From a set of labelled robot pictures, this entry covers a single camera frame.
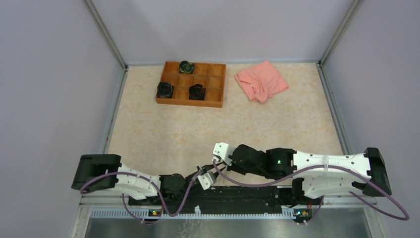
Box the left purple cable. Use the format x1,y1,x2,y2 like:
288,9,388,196
79,170,205,218

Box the aluminium frame rails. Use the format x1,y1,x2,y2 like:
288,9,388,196
71,0,388,238

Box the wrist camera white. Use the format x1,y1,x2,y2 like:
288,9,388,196
212,142,236,166
197,172,216,190

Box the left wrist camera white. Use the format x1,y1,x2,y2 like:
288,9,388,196
197,172,216,190

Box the pink folded cloth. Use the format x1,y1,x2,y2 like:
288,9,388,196
234,60,289,104

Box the black rolled belt left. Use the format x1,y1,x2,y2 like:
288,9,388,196
157,82,174,99

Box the orange wooden compartment tray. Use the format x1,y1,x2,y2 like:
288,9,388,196
155,61,226,108

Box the black rolled belt middle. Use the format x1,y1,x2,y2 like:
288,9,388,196
189,84,206,101

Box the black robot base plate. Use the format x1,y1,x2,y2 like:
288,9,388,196
128,185,324,215

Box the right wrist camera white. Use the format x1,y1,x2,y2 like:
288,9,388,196
212,142,236,166

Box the black rolled belt top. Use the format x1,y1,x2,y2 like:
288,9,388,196
179,60,195,74

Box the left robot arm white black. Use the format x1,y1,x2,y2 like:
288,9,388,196
71,154,218,205

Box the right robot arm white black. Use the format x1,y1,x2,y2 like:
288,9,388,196
221,144,392,204

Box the black rolled belt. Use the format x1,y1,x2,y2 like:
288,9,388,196
179,60,195,74
157,82,174,99
189,84,206,101

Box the white slotted cable duct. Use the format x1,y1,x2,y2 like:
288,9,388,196
90,206,296,220

